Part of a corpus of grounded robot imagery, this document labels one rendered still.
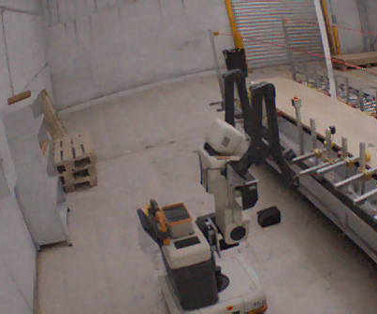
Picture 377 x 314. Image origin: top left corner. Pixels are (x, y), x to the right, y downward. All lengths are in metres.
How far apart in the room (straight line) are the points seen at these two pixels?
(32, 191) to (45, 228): 0.44
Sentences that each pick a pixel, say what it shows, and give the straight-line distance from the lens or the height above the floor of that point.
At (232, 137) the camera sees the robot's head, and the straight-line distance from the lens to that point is 2.39.
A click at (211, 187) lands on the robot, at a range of 2.48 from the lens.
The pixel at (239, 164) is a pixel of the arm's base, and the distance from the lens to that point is 2.30.
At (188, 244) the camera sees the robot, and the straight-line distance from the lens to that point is 2.47.
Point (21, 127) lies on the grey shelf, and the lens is 3.92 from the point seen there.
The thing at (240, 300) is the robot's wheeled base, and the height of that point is 0.27.
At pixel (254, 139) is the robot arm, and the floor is 1.34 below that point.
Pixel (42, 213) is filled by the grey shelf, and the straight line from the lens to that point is 4.21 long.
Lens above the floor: 2.14
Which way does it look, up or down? 21 degrees down
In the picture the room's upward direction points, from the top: 11 degrees counter-clockwise
